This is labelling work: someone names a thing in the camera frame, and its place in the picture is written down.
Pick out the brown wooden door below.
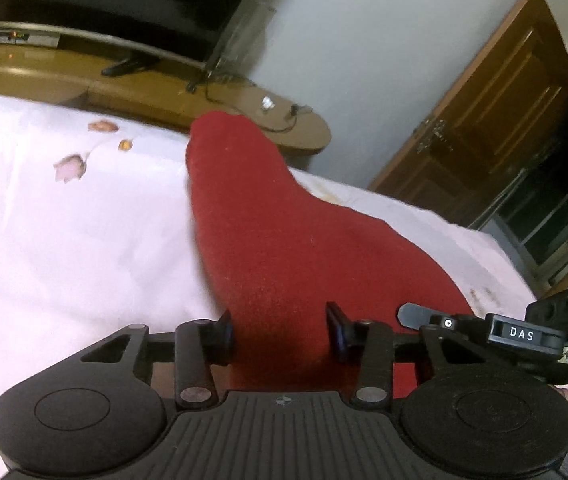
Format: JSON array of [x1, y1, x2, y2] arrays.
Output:
[[369, 0, 568, 226]]

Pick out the wooden tv stand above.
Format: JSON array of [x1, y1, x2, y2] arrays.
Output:
[[0, 44, 331, 155]]

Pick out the red knit sweater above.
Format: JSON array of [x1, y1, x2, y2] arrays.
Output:
[[186, 112, 470, 392]]

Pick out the brass door handle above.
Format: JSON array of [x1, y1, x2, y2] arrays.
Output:
[[413, 116, 446, 154]]

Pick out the floral white bed sheet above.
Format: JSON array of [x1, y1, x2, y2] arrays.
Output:
[[0, 89, 540, 480]]

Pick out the person's right hand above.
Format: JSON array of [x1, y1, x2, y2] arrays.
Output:
[[550, 383, 568, 416]]

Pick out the clear glass vase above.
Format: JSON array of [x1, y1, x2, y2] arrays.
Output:
[[186, 0, 277, 93]]

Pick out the silver set-top box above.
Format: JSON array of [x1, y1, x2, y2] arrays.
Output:
[[0, 29, 60, 49]]

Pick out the small white object on stand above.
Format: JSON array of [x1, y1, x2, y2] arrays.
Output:
[[261, 96, 275, 112]]

